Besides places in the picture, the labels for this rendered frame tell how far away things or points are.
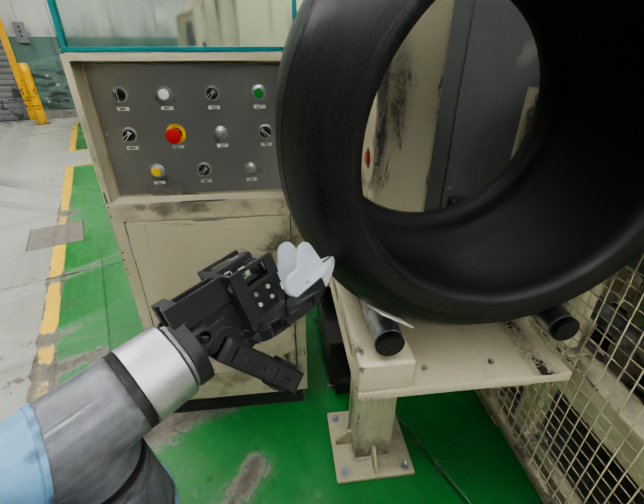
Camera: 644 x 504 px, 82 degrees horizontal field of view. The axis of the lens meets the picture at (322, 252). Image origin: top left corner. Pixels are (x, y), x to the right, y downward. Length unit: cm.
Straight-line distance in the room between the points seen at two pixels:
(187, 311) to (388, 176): 59
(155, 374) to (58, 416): 7
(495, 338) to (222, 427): 114
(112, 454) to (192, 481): 118
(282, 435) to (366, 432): 35
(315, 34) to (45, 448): 41
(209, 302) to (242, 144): 78
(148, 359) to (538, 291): 49
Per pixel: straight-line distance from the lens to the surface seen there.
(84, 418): 34
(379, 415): 133
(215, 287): 37
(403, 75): 80
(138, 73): 113
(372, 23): 40
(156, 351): 35
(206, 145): 112
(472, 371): 71
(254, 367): 40
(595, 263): 63
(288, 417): 161
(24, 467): 35
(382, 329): 57
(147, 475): 41
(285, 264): 45
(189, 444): 162
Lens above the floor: 129
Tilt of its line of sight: 29 degrees down
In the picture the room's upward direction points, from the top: straight up
